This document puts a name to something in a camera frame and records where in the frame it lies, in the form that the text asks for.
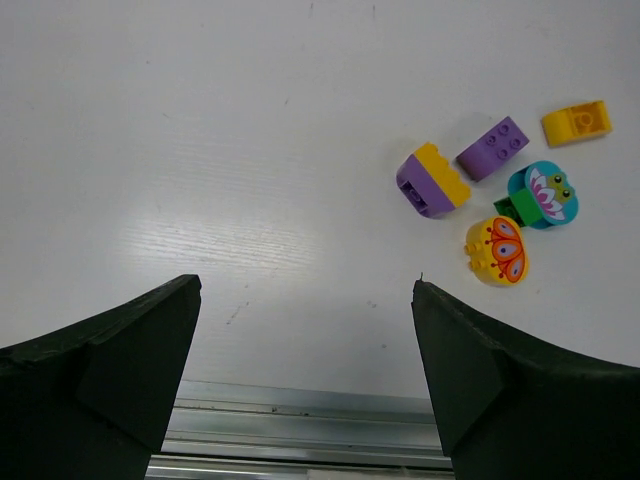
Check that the purple and yellow lego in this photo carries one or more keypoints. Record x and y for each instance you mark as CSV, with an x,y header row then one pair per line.
x,y
430,184

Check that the green lego brick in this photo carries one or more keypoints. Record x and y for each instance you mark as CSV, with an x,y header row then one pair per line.
x,y
521,207

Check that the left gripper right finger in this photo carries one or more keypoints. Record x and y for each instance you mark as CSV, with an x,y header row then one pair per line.
x,y
508,405

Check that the teal frog flower lego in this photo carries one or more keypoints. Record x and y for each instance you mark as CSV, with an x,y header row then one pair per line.
x,y
552,190

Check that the aluminium rail frame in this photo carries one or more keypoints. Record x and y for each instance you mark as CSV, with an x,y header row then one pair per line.
x,y
225,431

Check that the yellow curved lego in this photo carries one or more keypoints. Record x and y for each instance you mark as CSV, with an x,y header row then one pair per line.
x,y
576,123

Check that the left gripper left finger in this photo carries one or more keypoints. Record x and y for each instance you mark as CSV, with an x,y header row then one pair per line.
x,y
93,400

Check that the yellow butterfly lego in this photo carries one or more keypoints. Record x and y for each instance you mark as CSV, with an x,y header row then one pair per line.
x,y
497,252

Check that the purple lego brick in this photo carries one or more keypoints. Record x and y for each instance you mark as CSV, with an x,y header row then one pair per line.
x,y
492,150

